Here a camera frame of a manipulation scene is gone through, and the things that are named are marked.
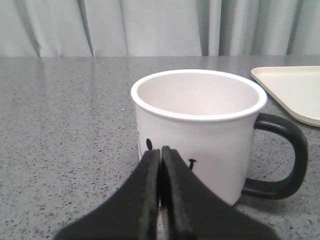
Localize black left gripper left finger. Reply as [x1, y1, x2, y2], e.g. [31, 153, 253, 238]
[55, 149, 161, 240]

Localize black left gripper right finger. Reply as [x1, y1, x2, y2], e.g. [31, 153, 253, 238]
[161, 145, 256, 240]

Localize white smiley mug black handle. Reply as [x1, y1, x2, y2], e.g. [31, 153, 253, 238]
[130, 69, 308, 205]

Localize cream rectangular tray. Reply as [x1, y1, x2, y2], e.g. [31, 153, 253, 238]
[251, 66, 320, 127]

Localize pale grey curtain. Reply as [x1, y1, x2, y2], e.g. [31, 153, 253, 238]
[0, 0, 320, 57]

